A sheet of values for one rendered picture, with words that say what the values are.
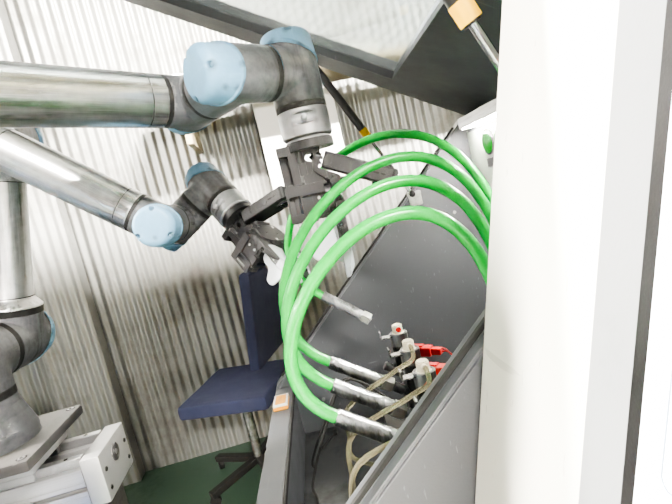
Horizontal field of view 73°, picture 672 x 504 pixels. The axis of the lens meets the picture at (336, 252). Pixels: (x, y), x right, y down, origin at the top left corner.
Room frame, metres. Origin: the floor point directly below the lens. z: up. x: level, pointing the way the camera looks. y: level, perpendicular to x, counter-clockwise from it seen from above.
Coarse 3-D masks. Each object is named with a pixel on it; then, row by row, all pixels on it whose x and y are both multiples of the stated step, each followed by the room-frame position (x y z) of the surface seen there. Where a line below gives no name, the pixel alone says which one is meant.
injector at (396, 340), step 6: (396, 336) 0.67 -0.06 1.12; (402, 336) 0.67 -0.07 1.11; (396, 342) 0.67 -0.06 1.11; (396, 348) 0.67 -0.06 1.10; (396, 360) 0.68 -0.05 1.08; (384, 366) 0.68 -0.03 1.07; (390, 366) 0.68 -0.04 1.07; (396, 366) 0.68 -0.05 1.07; (402, 372) 0.68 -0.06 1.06; (408, 402) 0.68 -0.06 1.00
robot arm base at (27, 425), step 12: (0, 396) 0.79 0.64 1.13; (12, 396) 0.81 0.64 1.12; (0, 408) 0.78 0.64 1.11; (12, 408) 0.80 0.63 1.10; (24, 408) 0.82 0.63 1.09; (0, 420) 0.77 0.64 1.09; (12, 420) 0.78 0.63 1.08; (24, 420) 0.80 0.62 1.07; (36, 420) 0.83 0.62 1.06; (0, 432) 0.77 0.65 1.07; (12, 432) 0.78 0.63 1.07; (24, 432) 0.79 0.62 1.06; (36, 432) 0.81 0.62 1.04; (0, 444) 0.75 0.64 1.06; (12, 444) 0.77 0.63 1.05; (0, 456) 0.75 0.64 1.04
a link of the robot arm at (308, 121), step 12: (300, 108) 0.65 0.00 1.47; (312, 108) 0.65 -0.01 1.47; (324, 108) 0.67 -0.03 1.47; (288, 120) 0.66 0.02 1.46; (300, 120) 0.65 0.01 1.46; (312, 120) 0.65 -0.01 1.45; (324, 120) 0.66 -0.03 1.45; (288, 132) 0.66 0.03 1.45; (300, 132) 0.65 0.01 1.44; (312, 132) 0.65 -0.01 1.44; (324, 132) 0.67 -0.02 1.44
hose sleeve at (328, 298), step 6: (324, 294) 0.80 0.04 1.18; (330, 294) 0.80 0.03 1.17; (324, 300) 0.80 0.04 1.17; (330, 300) 0.79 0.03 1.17; (336, 300) 0.79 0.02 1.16; (342, 300) 0.80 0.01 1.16; (336, 306) 0.79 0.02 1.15; (342, 306) 0.79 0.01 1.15; (348, 306) 0.79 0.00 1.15; (354, 306) 0.79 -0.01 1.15; (348, 312) 0.78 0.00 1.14; (354, 312) 0.78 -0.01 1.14; (360, 312) 0.78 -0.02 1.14; (360, 318) 0.78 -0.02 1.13
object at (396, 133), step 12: (384, 132) 0.74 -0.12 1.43; (396, 132) 0.73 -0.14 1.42; (408, 132) 0.73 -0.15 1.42; (420, 132) 0.72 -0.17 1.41; (360, 144) 0.76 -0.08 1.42; (444, 144) 0.71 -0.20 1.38; (456, 156) 0.70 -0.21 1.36; (468, 168) 0.70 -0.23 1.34; (480, 180) 0.69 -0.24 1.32; (288, 228) 0.81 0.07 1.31; (288, 240) 0.82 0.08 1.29
